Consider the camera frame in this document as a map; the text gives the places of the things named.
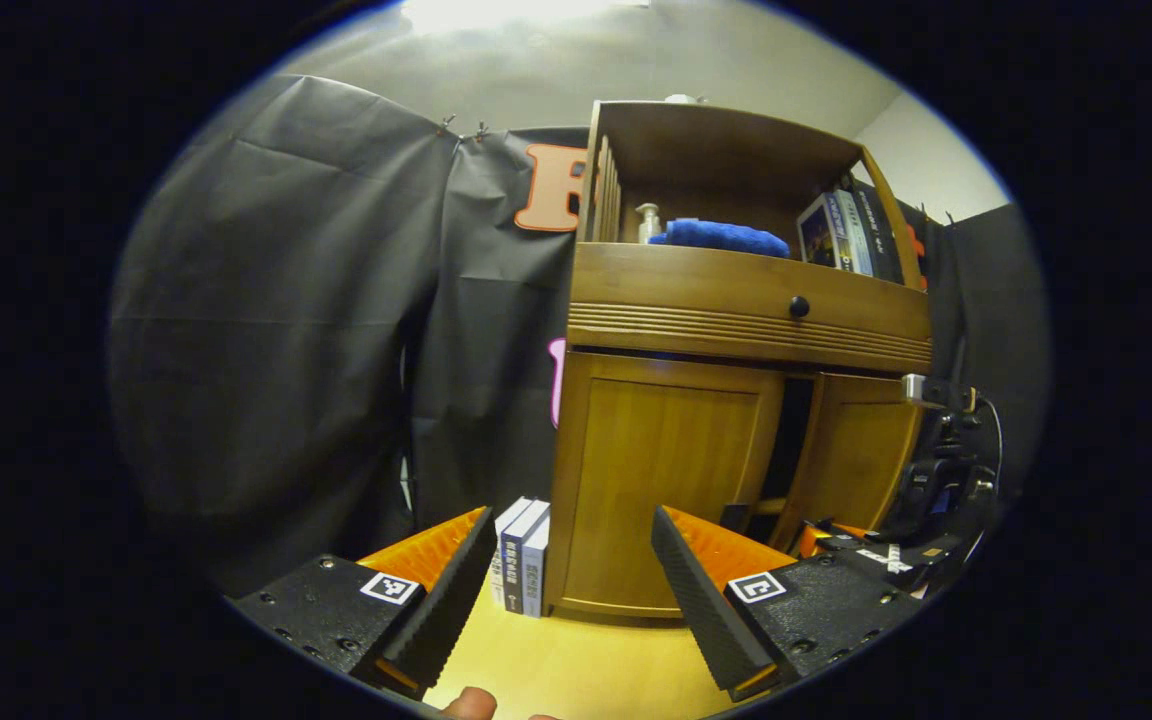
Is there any wooden drawer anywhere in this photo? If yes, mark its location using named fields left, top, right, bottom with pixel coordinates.
left=568, top=242, right=934, bottom=376

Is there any white spine book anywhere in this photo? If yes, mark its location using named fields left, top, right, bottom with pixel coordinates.
left=489, top=497, right=535, bottom=611

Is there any blue towel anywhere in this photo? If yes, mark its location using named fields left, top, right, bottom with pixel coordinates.
left=648, top=218, right=790, bottom=259

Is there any pale grey spine book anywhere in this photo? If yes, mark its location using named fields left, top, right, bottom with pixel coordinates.
left=523, top=515, right=551, bottom=618

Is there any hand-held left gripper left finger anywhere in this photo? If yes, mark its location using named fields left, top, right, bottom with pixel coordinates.
left=233, top=506, right=499, bottom=701

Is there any black spine book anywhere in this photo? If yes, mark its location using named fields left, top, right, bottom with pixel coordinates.
left=854, top=186, right=903, bottom=284

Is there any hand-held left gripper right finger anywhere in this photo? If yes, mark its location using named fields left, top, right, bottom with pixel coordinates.
left=650, top=505, right=927, bottom=703

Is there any wooden double-door shoe cabinet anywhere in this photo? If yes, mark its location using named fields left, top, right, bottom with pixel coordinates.
left=544, top=98, right=935, bottom=619

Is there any wooden shoe cabinet door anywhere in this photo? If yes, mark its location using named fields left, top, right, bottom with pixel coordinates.
left=771, top=372, right=927, bottom=553
left=546, top=350, right=787, bottom=618

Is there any dark blue spine book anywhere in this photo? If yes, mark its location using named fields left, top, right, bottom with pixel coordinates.
left=501, top=500, right=550, bottom=616

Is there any black backdrop cloth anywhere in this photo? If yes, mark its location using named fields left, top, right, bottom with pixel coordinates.
left=106, top=75, right=1052, bottom=601

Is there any light blue spine book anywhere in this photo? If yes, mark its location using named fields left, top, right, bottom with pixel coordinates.
left=829, top=190, right=875, bottom=278

